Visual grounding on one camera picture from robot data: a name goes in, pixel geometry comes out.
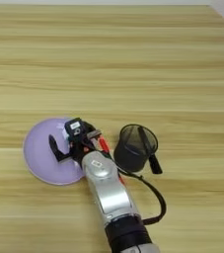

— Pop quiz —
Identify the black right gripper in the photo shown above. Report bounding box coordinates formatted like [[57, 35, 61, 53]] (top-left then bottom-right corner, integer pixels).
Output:
[[47, 121, 104, 166]]

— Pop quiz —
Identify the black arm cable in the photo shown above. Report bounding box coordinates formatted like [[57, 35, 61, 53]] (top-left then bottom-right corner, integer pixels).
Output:
[[115, 163, 168, 227]]

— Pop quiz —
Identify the black marker pen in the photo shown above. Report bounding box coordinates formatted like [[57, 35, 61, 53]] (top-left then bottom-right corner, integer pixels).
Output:
[[137, 126, 164, 176]]

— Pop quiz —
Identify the purple round plate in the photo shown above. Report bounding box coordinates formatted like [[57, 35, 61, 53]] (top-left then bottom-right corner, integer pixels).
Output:
[[22, 117, 87, 187]]

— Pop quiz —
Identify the black mesh pen cup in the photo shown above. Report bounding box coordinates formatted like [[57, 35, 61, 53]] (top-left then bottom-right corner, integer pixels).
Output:
[[112, 124, 159, 174]]

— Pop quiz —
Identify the red marker pen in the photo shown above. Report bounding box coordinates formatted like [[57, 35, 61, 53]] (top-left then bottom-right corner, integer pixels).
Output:
[[98, 136, 126, 186]]

